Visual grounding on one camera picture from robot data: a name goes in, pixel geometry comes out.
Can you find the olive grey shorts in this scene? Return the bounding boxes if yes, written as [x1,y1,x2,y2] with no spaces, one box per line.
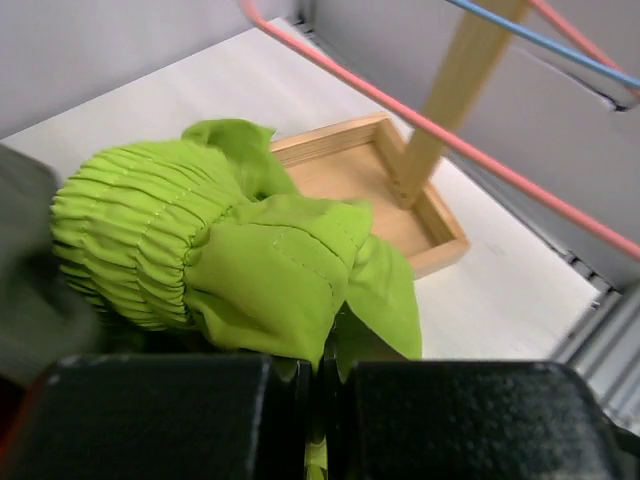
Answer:
[1,146,103,387]

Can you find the wooden clothes rack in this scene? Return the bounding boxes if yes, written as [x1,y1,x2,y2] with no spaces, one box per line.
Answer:
[272,13,512,278]

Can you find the lime green shorts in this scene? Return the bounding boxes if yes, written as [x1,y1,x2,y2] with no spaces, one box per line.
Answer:
[49,118,424,480]

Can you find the pink hanger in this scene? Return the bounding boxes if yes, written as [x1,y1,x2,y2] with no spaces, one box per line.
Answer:
[240,1,639,259]
[528,1,639,110]

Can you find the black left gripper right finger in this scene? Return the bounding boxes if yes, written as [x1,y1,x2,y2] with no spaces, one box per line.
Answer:
[327,361,639,479]

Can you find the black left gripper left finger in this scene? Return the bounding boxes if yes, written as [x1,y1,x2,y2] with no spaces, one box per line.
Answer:
[1,354,305,479]

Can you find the aluminium mounting rail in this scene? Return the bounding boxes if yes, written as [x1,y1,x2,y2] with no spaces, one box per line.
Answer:
[550,283,640,435]

